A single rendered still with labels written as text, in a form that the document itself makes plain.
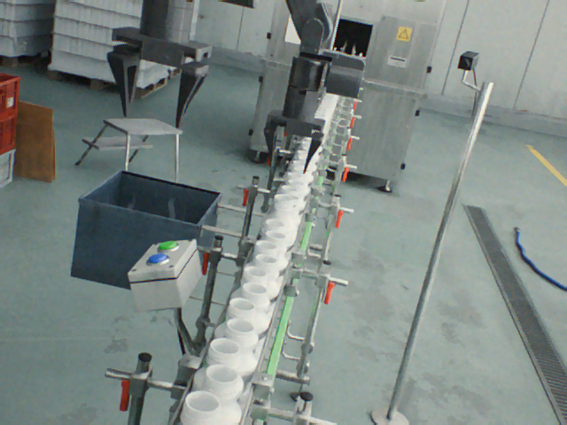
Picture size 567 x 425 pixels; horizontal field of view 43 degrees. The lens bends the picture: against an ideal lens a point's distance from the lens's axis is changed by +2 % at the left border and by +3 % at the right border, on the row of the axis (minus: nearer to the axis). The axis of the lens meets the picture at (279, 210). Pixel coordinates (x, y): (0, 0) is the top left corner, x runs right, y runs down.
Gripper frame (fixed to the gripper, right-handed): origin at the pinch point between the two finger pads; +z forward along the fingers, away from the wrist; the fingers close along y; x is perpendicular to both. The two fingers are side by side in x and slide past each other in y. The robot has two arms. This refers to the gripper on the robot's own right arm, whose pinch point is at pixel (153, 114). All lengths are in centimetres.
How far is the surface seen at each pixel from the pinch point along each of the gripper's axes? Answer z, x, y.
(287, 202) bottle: 20.1, 42.7, 15.9
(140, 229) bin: 49, 85, -22
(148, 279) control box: 30.3, 18.8, -2.0
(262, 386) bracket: 28.4, -6.6, 20.0
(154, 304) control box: 34.3, 18.8, -0.3
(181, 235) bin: 48, 85, -11
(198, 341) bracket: 50, 38, 5
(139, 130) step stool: 96, 373, -107
